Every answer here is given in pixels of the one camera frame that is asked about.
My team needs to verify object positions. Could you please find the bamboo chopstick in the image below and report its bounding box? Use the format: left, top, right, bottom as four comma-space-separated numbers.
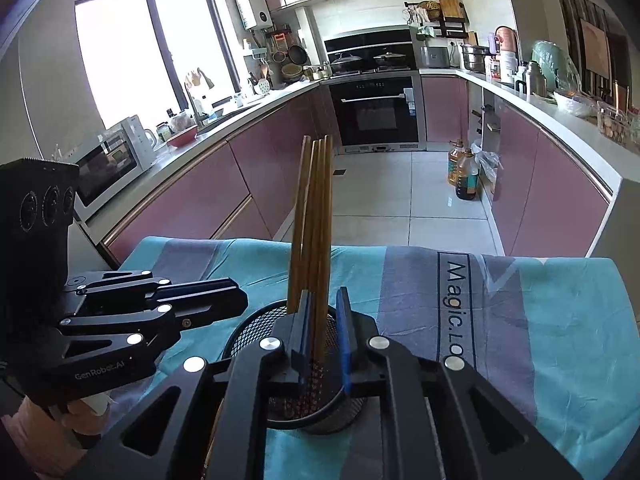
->
309, 138, 326, 309
286, 136, 312, 314
300, 140, 322, 290
314, 136, 333, 362

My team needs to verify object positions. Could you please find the blue grey tablecloth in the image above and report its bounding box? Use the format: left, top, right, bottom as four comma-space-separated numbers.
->
107, 236, 639, 479

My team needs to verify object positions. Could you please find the dark soy sauce bottle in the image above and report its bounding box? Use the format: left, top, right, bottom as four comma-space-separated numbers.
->
454, 148, 480, 200

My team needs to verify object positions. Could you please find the pink wall picture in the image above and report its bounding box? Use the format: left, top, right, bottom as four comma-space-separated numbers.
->
580, 20, 611, 79

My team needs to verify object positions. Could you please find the black range hood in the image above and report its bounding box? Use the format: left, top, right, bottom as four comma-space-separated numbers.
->
323, 26, 416, 75

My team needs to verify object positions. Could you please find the left hand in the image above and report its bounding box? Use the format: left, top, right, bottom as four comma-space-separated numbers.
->
1, 393, 111, 479

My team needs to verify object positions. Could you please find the white microwave oven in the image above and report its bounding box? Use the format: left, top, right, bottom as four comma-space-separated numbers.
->
65, 115, 157, 221

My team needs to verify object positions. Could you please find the yellow oil bottle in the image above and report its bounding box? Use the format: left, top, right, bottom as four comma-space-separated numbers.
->
447, 139, 466, 185

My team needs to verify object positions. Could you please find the mint green appliance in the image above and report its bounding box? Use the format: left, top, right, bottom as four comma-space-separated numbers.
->
530, 40, 582, 94

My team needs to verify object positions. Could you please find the glass jar with food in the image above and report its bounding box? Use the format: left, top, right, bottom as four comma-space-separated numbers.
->
597, 101, 639, 151

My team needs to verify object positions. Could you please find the white water heater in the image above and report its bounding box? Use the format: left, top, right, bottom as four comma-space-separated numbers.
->
235, 0, 272, 30

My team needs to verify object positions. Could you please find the pink bowl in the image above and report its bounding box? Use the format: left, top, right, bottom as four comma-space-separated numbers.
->
167, 125, 198, 148

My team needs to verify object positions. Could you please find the black mesh pen holder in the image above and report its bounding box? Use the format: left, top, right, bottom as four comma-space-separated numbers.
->
220, 300, 367, 434

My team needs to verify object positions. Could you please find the steel stock pot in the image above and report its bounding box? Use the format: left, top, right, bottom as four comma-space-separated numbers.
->
459, 44, 490, 74

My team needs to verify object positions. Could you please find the hanging frying pan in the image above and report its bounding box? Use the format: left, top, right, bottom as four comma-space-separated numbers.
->
288, 39, 308, 66

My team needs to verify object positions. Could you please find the kitchen window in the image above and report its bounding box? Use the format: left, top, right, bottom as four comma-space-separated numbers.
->
75, 0, 241, 129

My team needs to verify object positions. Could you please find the pink kettle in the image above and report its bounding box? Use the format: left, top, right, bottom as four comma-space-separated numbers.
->
495, 26, 518, 54

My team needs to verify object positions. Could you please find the black built-in oven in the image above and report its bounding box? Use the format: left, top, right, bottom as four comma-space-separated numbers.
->
329, 70, 426, 154

